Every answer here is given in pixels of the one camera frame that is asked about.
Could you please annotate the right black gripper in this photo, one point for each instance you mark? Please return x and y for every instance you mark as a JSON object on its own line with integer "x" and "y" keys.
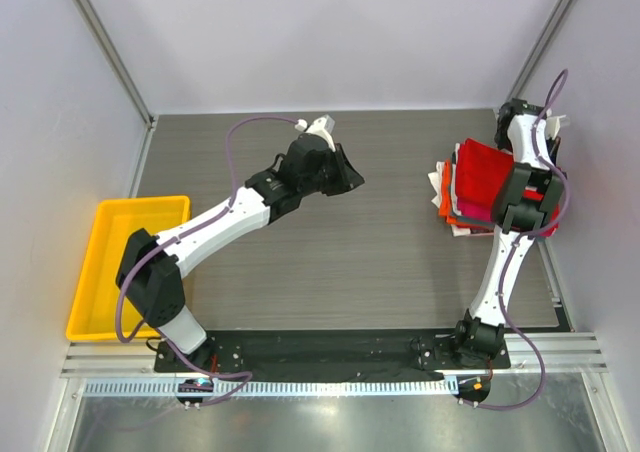
{"x": 553, "y": 145}

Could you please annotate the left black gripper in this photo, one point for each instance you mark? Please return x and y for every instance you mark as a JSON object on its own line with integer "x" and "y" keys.
{"x": 347, "y": 177}

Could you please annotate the red t shirt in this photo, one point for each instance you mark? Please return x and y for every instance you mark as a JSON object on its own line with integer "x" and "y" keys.
{"x": 481, "y": 171}

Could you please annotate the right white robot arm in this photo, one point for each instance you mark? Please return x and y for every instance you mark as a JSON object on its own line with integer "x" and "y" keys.
{"x": 527, "y": 206}

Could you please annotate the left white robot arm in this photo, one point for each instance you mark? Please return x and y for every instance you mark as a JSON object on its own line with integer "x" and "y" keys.
{"x": 153, "y": 267}

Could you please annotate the folded white t shirt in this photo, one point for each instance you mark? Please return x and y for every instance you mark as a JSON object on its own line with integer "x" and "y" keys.
{"x": 437, "y": 180}

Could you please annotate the folded pink t shirt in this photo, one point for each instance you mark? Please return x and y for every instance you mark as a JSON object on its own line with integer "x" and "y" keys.
{"x": 479, "y": 211}

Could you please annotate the folded orange t shirt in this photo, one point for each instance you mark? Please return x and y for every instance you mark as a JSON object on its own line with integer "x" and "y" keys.
{"x": 446, "y": 204}

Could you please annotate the folded grey-blue t shirt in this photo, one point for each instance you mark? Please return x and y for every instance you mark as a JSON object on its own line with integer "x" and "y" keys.
{"x": 470, "y": 222}

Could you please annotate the yellow plastic bin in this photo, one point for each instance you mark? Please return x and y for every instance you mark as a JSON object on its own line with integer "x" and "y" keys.
{"x": 92, "y": 316}

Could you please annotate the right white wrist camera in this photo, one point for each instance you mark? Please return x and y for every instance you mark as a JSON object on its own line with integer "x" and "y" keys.
{"x": 553, "y": 126}

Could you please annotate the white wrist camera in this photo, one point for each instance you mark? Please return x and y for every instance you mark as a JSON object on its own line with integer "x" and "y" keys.
{"x": 553, "y": 126}
{"x": 322, "y": 127}

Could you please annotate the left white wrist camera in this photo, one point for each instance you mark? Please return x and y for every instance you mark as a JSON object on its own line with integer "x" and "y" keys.
{"x": 322, "y": 127}

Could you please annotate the right aluminium frame post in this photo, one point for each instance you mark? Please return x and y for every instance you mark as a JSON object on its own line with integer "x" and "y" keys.
{"x": 553, "y": 24}

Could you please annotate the aluminium frame post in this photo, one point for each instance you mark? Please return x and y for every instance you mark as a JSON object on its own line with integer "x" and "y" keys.
{"x": 113, "y": 58}
{"x": 553, "y": 24}

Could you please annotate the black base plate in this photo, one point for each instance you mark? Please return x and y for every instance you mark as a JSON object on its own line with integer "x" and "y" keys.
{"x": 350, "y": 355}

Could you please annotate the slotted white cable duct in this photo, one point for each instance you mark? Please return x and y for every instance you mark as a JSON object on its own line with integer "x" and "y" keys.
{"x": 184, "y": 388}

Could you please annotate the left aluminium frame post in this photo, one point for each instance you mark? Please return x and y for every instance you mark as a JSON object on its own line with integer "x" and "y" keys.
{"x": 113, "y": 58}

